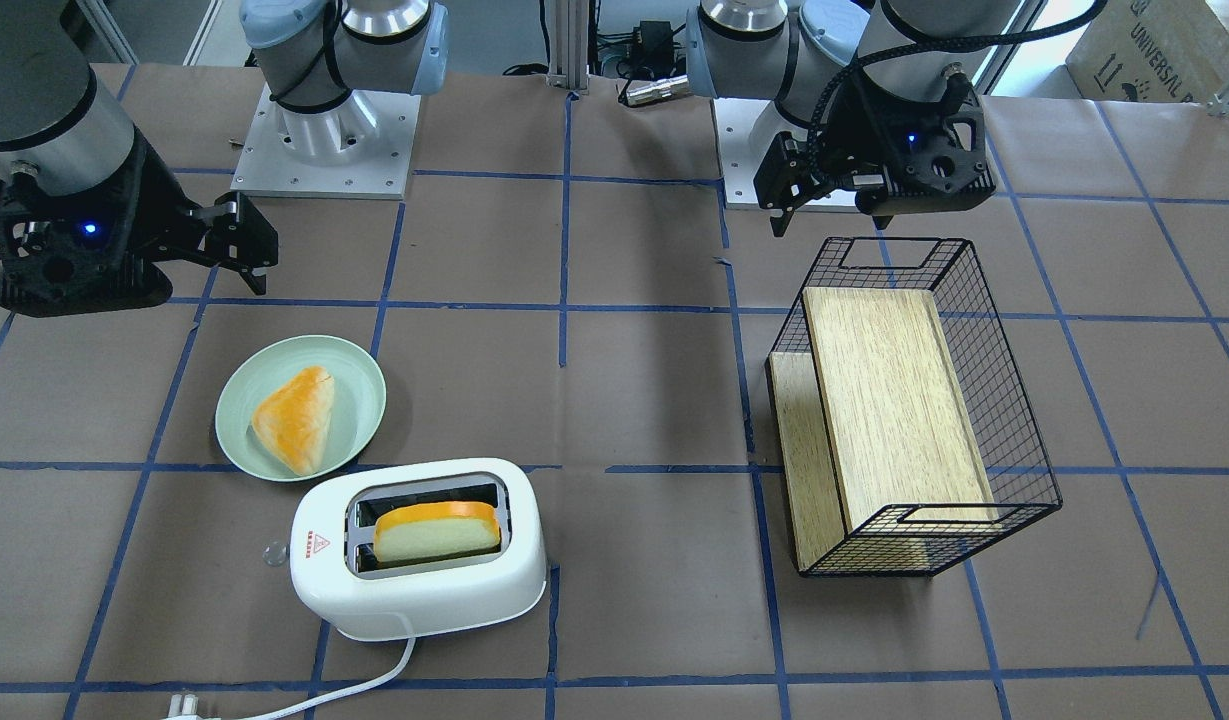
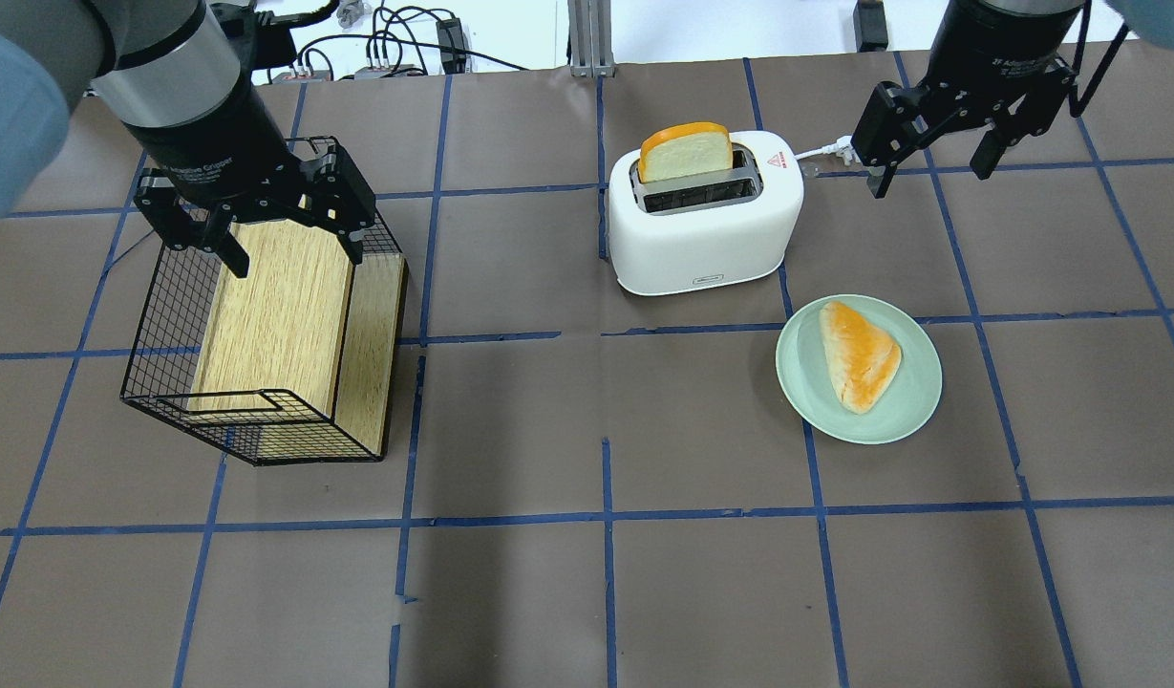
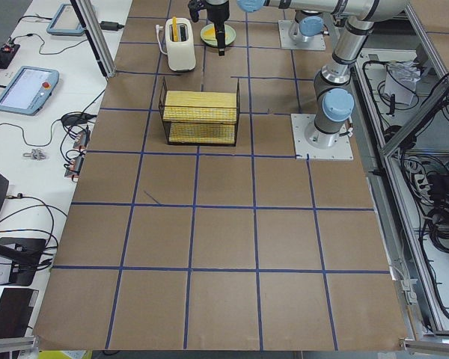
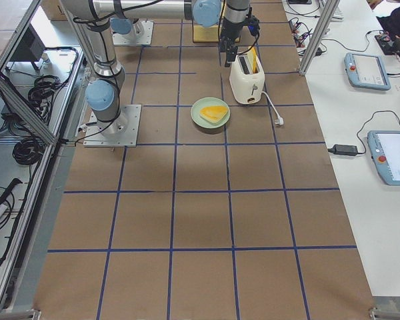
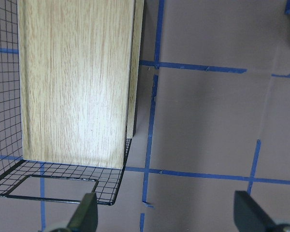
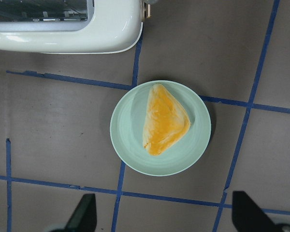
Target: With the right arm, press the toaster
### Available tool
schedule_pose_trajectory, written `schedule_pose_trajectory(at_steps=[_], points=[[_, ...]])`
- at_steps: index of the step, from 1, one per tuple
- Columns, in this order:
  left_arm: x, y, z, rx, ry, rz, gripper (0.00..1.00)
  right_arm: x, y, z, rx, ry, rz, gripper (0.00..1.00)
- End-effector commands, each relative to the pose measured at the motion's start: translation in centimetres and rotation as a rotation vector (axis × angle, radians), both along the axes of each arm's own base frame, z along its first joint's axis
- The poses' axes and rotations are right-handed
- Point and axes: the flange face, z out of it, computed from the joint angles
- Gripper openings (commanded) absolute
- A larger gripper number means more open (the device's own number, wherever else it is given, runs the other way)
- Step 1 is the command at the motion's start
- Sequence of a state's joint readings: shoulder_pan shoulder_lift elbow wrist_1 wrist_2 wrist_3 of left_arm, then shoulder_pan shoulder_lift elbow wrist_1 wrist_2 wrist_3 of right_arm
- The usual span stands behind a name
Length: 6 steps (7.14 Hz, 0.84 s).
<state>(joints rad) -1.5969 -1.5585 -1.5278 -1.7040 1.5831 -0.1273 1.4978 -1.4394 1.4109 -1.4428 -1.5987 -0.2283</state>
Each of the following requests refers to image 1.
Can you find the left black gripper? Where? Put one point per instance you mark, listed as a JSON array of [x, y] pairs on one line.
[[860, 133]]

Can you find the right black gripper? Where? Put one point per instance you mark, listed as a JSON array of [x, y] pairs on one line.
[[157, 193]]

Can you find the white toaster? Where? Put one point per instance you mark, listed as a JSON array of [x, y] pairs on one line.
[[336, 575]]

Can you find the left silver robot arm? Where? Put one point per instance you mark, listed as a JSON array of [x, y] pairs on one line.
[[770, 50]]

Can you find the bread slice in toaster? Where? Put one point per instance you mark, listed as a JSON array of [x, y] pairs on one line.
[[425, 531]]

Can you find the triangular bread on plate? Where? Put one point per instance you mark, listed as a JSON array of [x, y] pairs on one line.
[[293, 422]]

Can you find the light green plate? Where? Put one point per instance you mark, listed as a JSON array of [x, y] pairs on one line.
[[357, 414]]

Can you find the wooden board in basket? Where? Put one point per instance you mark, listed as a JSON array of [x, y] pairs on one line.
[[883, 471]]

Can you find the cardboard box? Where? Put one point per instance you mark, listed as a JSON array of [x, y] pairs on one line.
[[1153, 51]]

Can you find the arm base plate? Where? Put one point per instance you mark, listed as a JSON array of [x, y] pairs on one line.
[[744, 131], [360, 150]]

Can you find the black wire basket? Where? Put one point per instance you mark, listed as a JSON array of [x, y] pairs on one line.
[[1016, 461]]

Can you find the aluminium frame post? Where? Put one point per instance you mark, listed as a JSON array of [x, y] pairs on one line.
[[568, 24]]

